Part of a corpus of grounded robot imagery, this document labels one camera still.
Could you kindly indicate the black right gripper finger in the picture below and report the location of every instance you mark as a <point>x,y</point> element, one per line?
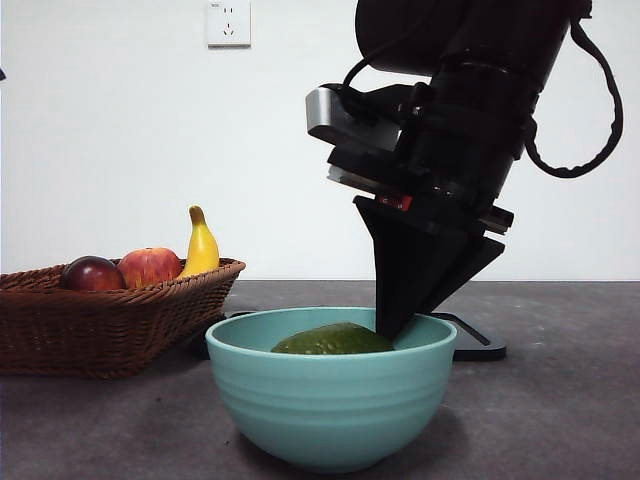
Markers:
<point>475,262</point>
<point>407,270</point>

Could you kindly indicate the green avocado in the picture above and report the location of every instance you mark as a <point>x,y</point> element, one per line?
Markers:
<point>335,341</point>

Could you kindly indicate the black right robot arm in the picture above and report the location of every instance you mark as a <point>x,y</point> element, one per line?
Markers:
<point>500,50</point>

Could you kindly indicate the black flat tray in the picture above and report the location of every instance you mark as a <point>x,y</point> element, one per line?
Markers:
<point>482,349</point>

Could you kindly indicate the teal ceramic bowl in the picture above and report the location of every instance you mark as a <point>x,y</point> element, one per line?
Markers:
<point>330,405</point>

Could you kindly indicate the yellow banana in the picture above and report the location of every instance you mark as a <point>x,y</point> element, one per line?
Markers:
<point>202,250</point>

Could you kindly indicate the red yellow apple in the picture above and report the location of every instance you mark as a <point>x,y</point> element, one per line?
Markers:
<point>150,267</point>

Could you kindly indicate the dark red plum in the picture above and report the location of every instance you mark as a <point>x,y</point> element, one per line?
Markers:
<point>92,274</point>

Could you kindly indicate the brown wicker basket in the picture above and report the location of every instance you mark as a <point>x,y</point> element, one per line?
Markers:
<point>100,330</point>

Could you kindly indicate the pale grey camera box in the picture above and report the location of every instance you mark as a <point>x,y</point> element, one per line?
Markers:
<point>320,110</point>

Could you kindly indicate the white wall socket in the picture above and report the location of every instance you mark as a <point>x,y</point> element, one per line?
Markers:
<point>229,25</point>

